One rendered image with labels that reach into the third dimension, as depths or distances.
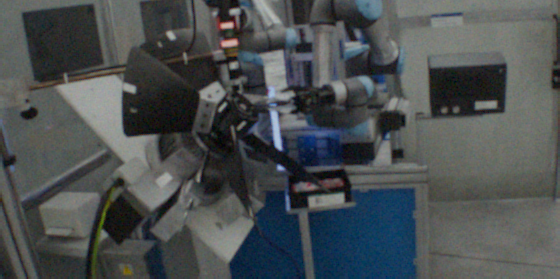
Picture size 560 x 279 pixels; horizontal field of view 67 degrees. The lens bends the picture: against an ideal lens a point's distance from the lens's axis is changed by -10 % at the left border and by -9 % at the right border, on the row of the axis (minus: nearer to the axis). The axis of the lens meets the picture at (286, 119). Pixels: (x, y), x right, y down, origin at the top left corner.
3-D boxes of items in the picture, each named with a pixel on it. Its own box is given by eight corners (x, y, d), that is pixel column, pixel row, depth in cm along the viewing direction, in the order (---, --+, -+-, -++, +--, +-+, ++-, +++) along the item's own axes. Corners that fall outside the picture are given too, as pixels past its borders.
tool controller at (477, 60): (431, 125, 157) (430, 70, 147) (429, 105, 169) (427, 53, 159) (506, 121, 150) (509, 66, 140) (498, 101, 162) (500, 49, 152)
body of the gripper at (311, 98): (301, 93, 141) (336, 86, 145) (290, 87, 149) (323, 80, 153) (303, 117, 144) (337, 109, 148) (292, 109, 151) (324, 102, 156)
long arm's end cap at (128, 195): (103, 216, 102) (127, 187, 98) (125, 239, 102) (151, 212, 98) (95, 222, 99) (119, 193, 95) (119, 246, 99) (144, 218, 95)
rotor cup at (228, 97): (190, 133, 123) (219, 101, 118) (199, 109, 136) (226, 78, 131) (232, 164, 128) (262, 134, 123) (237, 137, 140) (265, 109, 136)
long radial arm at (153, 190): (161, 171, 129) (184, 145, 125) (180, 190, 129) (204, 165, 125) (103, 216, 102) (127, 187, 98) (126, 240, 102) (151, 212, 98)
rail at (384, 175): (202, 190, 189) (198, 172, 187) (205, 186, 193) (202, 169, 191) (428, 186, 165) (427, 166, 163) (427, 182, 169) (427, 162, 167)
